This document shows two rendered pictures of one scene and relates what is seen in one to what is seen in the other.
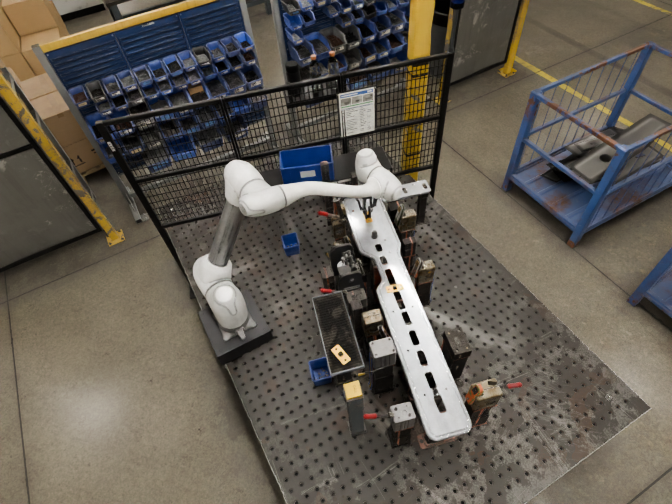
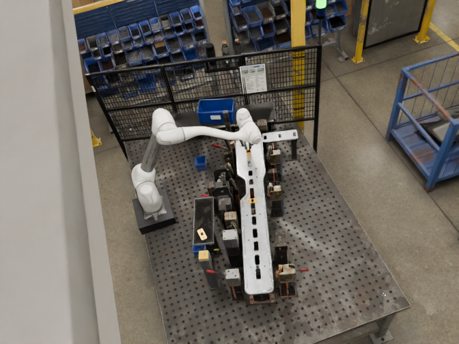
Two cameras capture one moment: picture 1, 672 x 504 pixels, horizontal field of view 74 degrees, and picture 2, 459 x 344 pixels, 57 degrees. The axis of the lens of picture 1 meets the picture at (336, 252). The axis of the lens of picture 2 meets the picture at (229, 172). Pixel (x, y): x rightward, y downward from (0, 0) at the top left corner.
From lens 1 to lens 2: 1.13 m
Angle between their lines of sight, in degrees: 10
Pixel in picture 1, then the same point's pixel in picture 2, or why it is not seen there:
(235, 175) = (157, 118)
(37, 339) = not seen: hidden behind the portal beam
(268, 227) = (190, 149)
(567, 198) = (431, 153)
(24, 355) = not seen: hidden behind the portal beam
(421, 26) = (296, 27)
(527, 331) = (343, 244)
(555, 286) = (404, 220)
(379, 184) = (245, 133)
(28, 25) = not seen: outside the picture
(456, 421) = (264, 285)
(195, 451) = (123, 291)
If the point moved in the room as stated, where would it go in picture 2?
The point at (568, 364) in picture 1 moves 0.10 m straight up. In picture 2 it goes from (364, 269) to (366, 263)
